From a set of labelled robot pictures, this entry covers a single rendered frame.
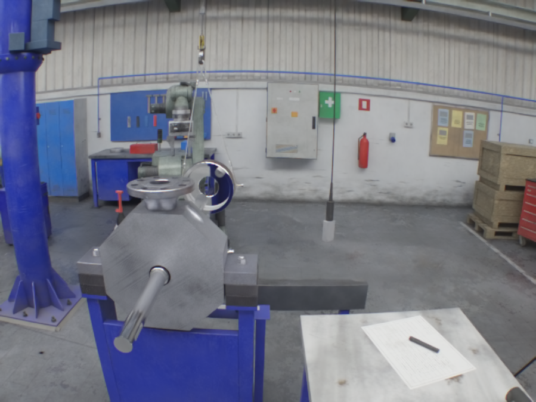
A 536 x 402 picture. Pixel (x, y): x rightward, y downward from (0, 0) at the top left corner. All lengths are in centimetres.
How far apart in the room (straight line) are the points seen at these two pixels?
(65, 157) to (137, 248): 566
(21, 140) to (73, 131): 376
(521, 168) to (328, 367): 506
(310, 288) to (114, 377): 103
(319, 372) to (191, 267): 59
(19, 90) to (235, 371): 252
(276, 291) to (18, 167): 221
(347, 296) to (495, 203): 420
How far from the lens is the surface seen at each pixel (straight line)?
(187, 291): 153
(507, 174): 596
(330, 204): 235
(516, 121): 802
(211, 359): 173
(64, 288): 370
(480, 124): 755
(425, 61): 718
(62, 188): 724
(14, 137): 325
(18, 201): 333
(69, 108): 697
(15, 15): 332
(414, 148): 704
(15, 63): 320
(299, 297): 197
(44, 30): 322
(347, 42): 681
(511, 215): 614
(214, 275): 148
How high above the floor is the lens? 173
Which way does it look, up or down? 16 degrees down
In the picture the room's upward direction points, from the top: 1 degrees clockwise
